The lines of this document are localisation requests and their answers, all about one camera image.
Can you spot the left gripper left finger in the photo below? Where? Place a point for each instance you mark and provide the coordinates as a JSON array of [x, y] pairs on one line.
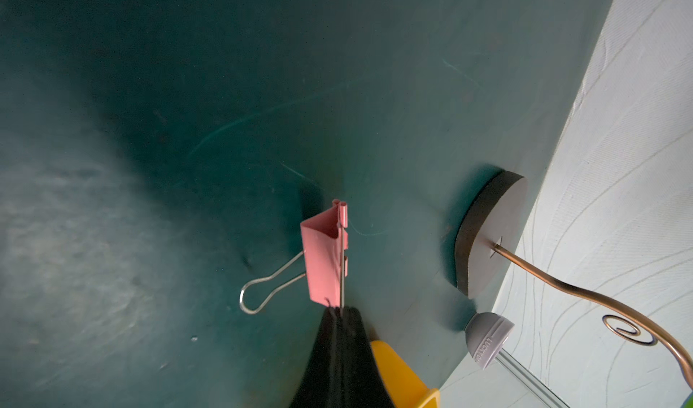
[[321, 382]]

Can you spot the lilac small bowl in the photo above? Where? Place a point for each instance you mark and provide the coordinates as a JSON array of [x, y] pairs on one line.
[[486, 334]]

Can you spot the bronze wire cup stand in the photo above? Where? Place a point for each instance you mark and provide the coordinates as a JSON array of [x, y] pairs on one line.
[[479, 253]]

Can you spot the yellow plastic storage box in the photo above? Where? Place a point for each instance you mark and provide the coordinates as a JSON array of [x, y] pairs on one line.
[[402, 384]]

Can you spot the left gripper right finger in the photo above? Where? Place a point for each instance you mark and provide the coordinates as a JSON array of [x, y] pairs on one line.
[[361, 383]]

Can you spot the pink clip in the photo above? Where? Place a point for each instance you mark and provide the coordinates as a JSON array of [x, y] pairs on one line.
[[324, 239]]

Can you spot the green plastic goblet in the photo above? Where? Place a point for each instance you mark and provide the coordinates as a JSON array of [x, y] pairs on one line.
[[688, 403]]

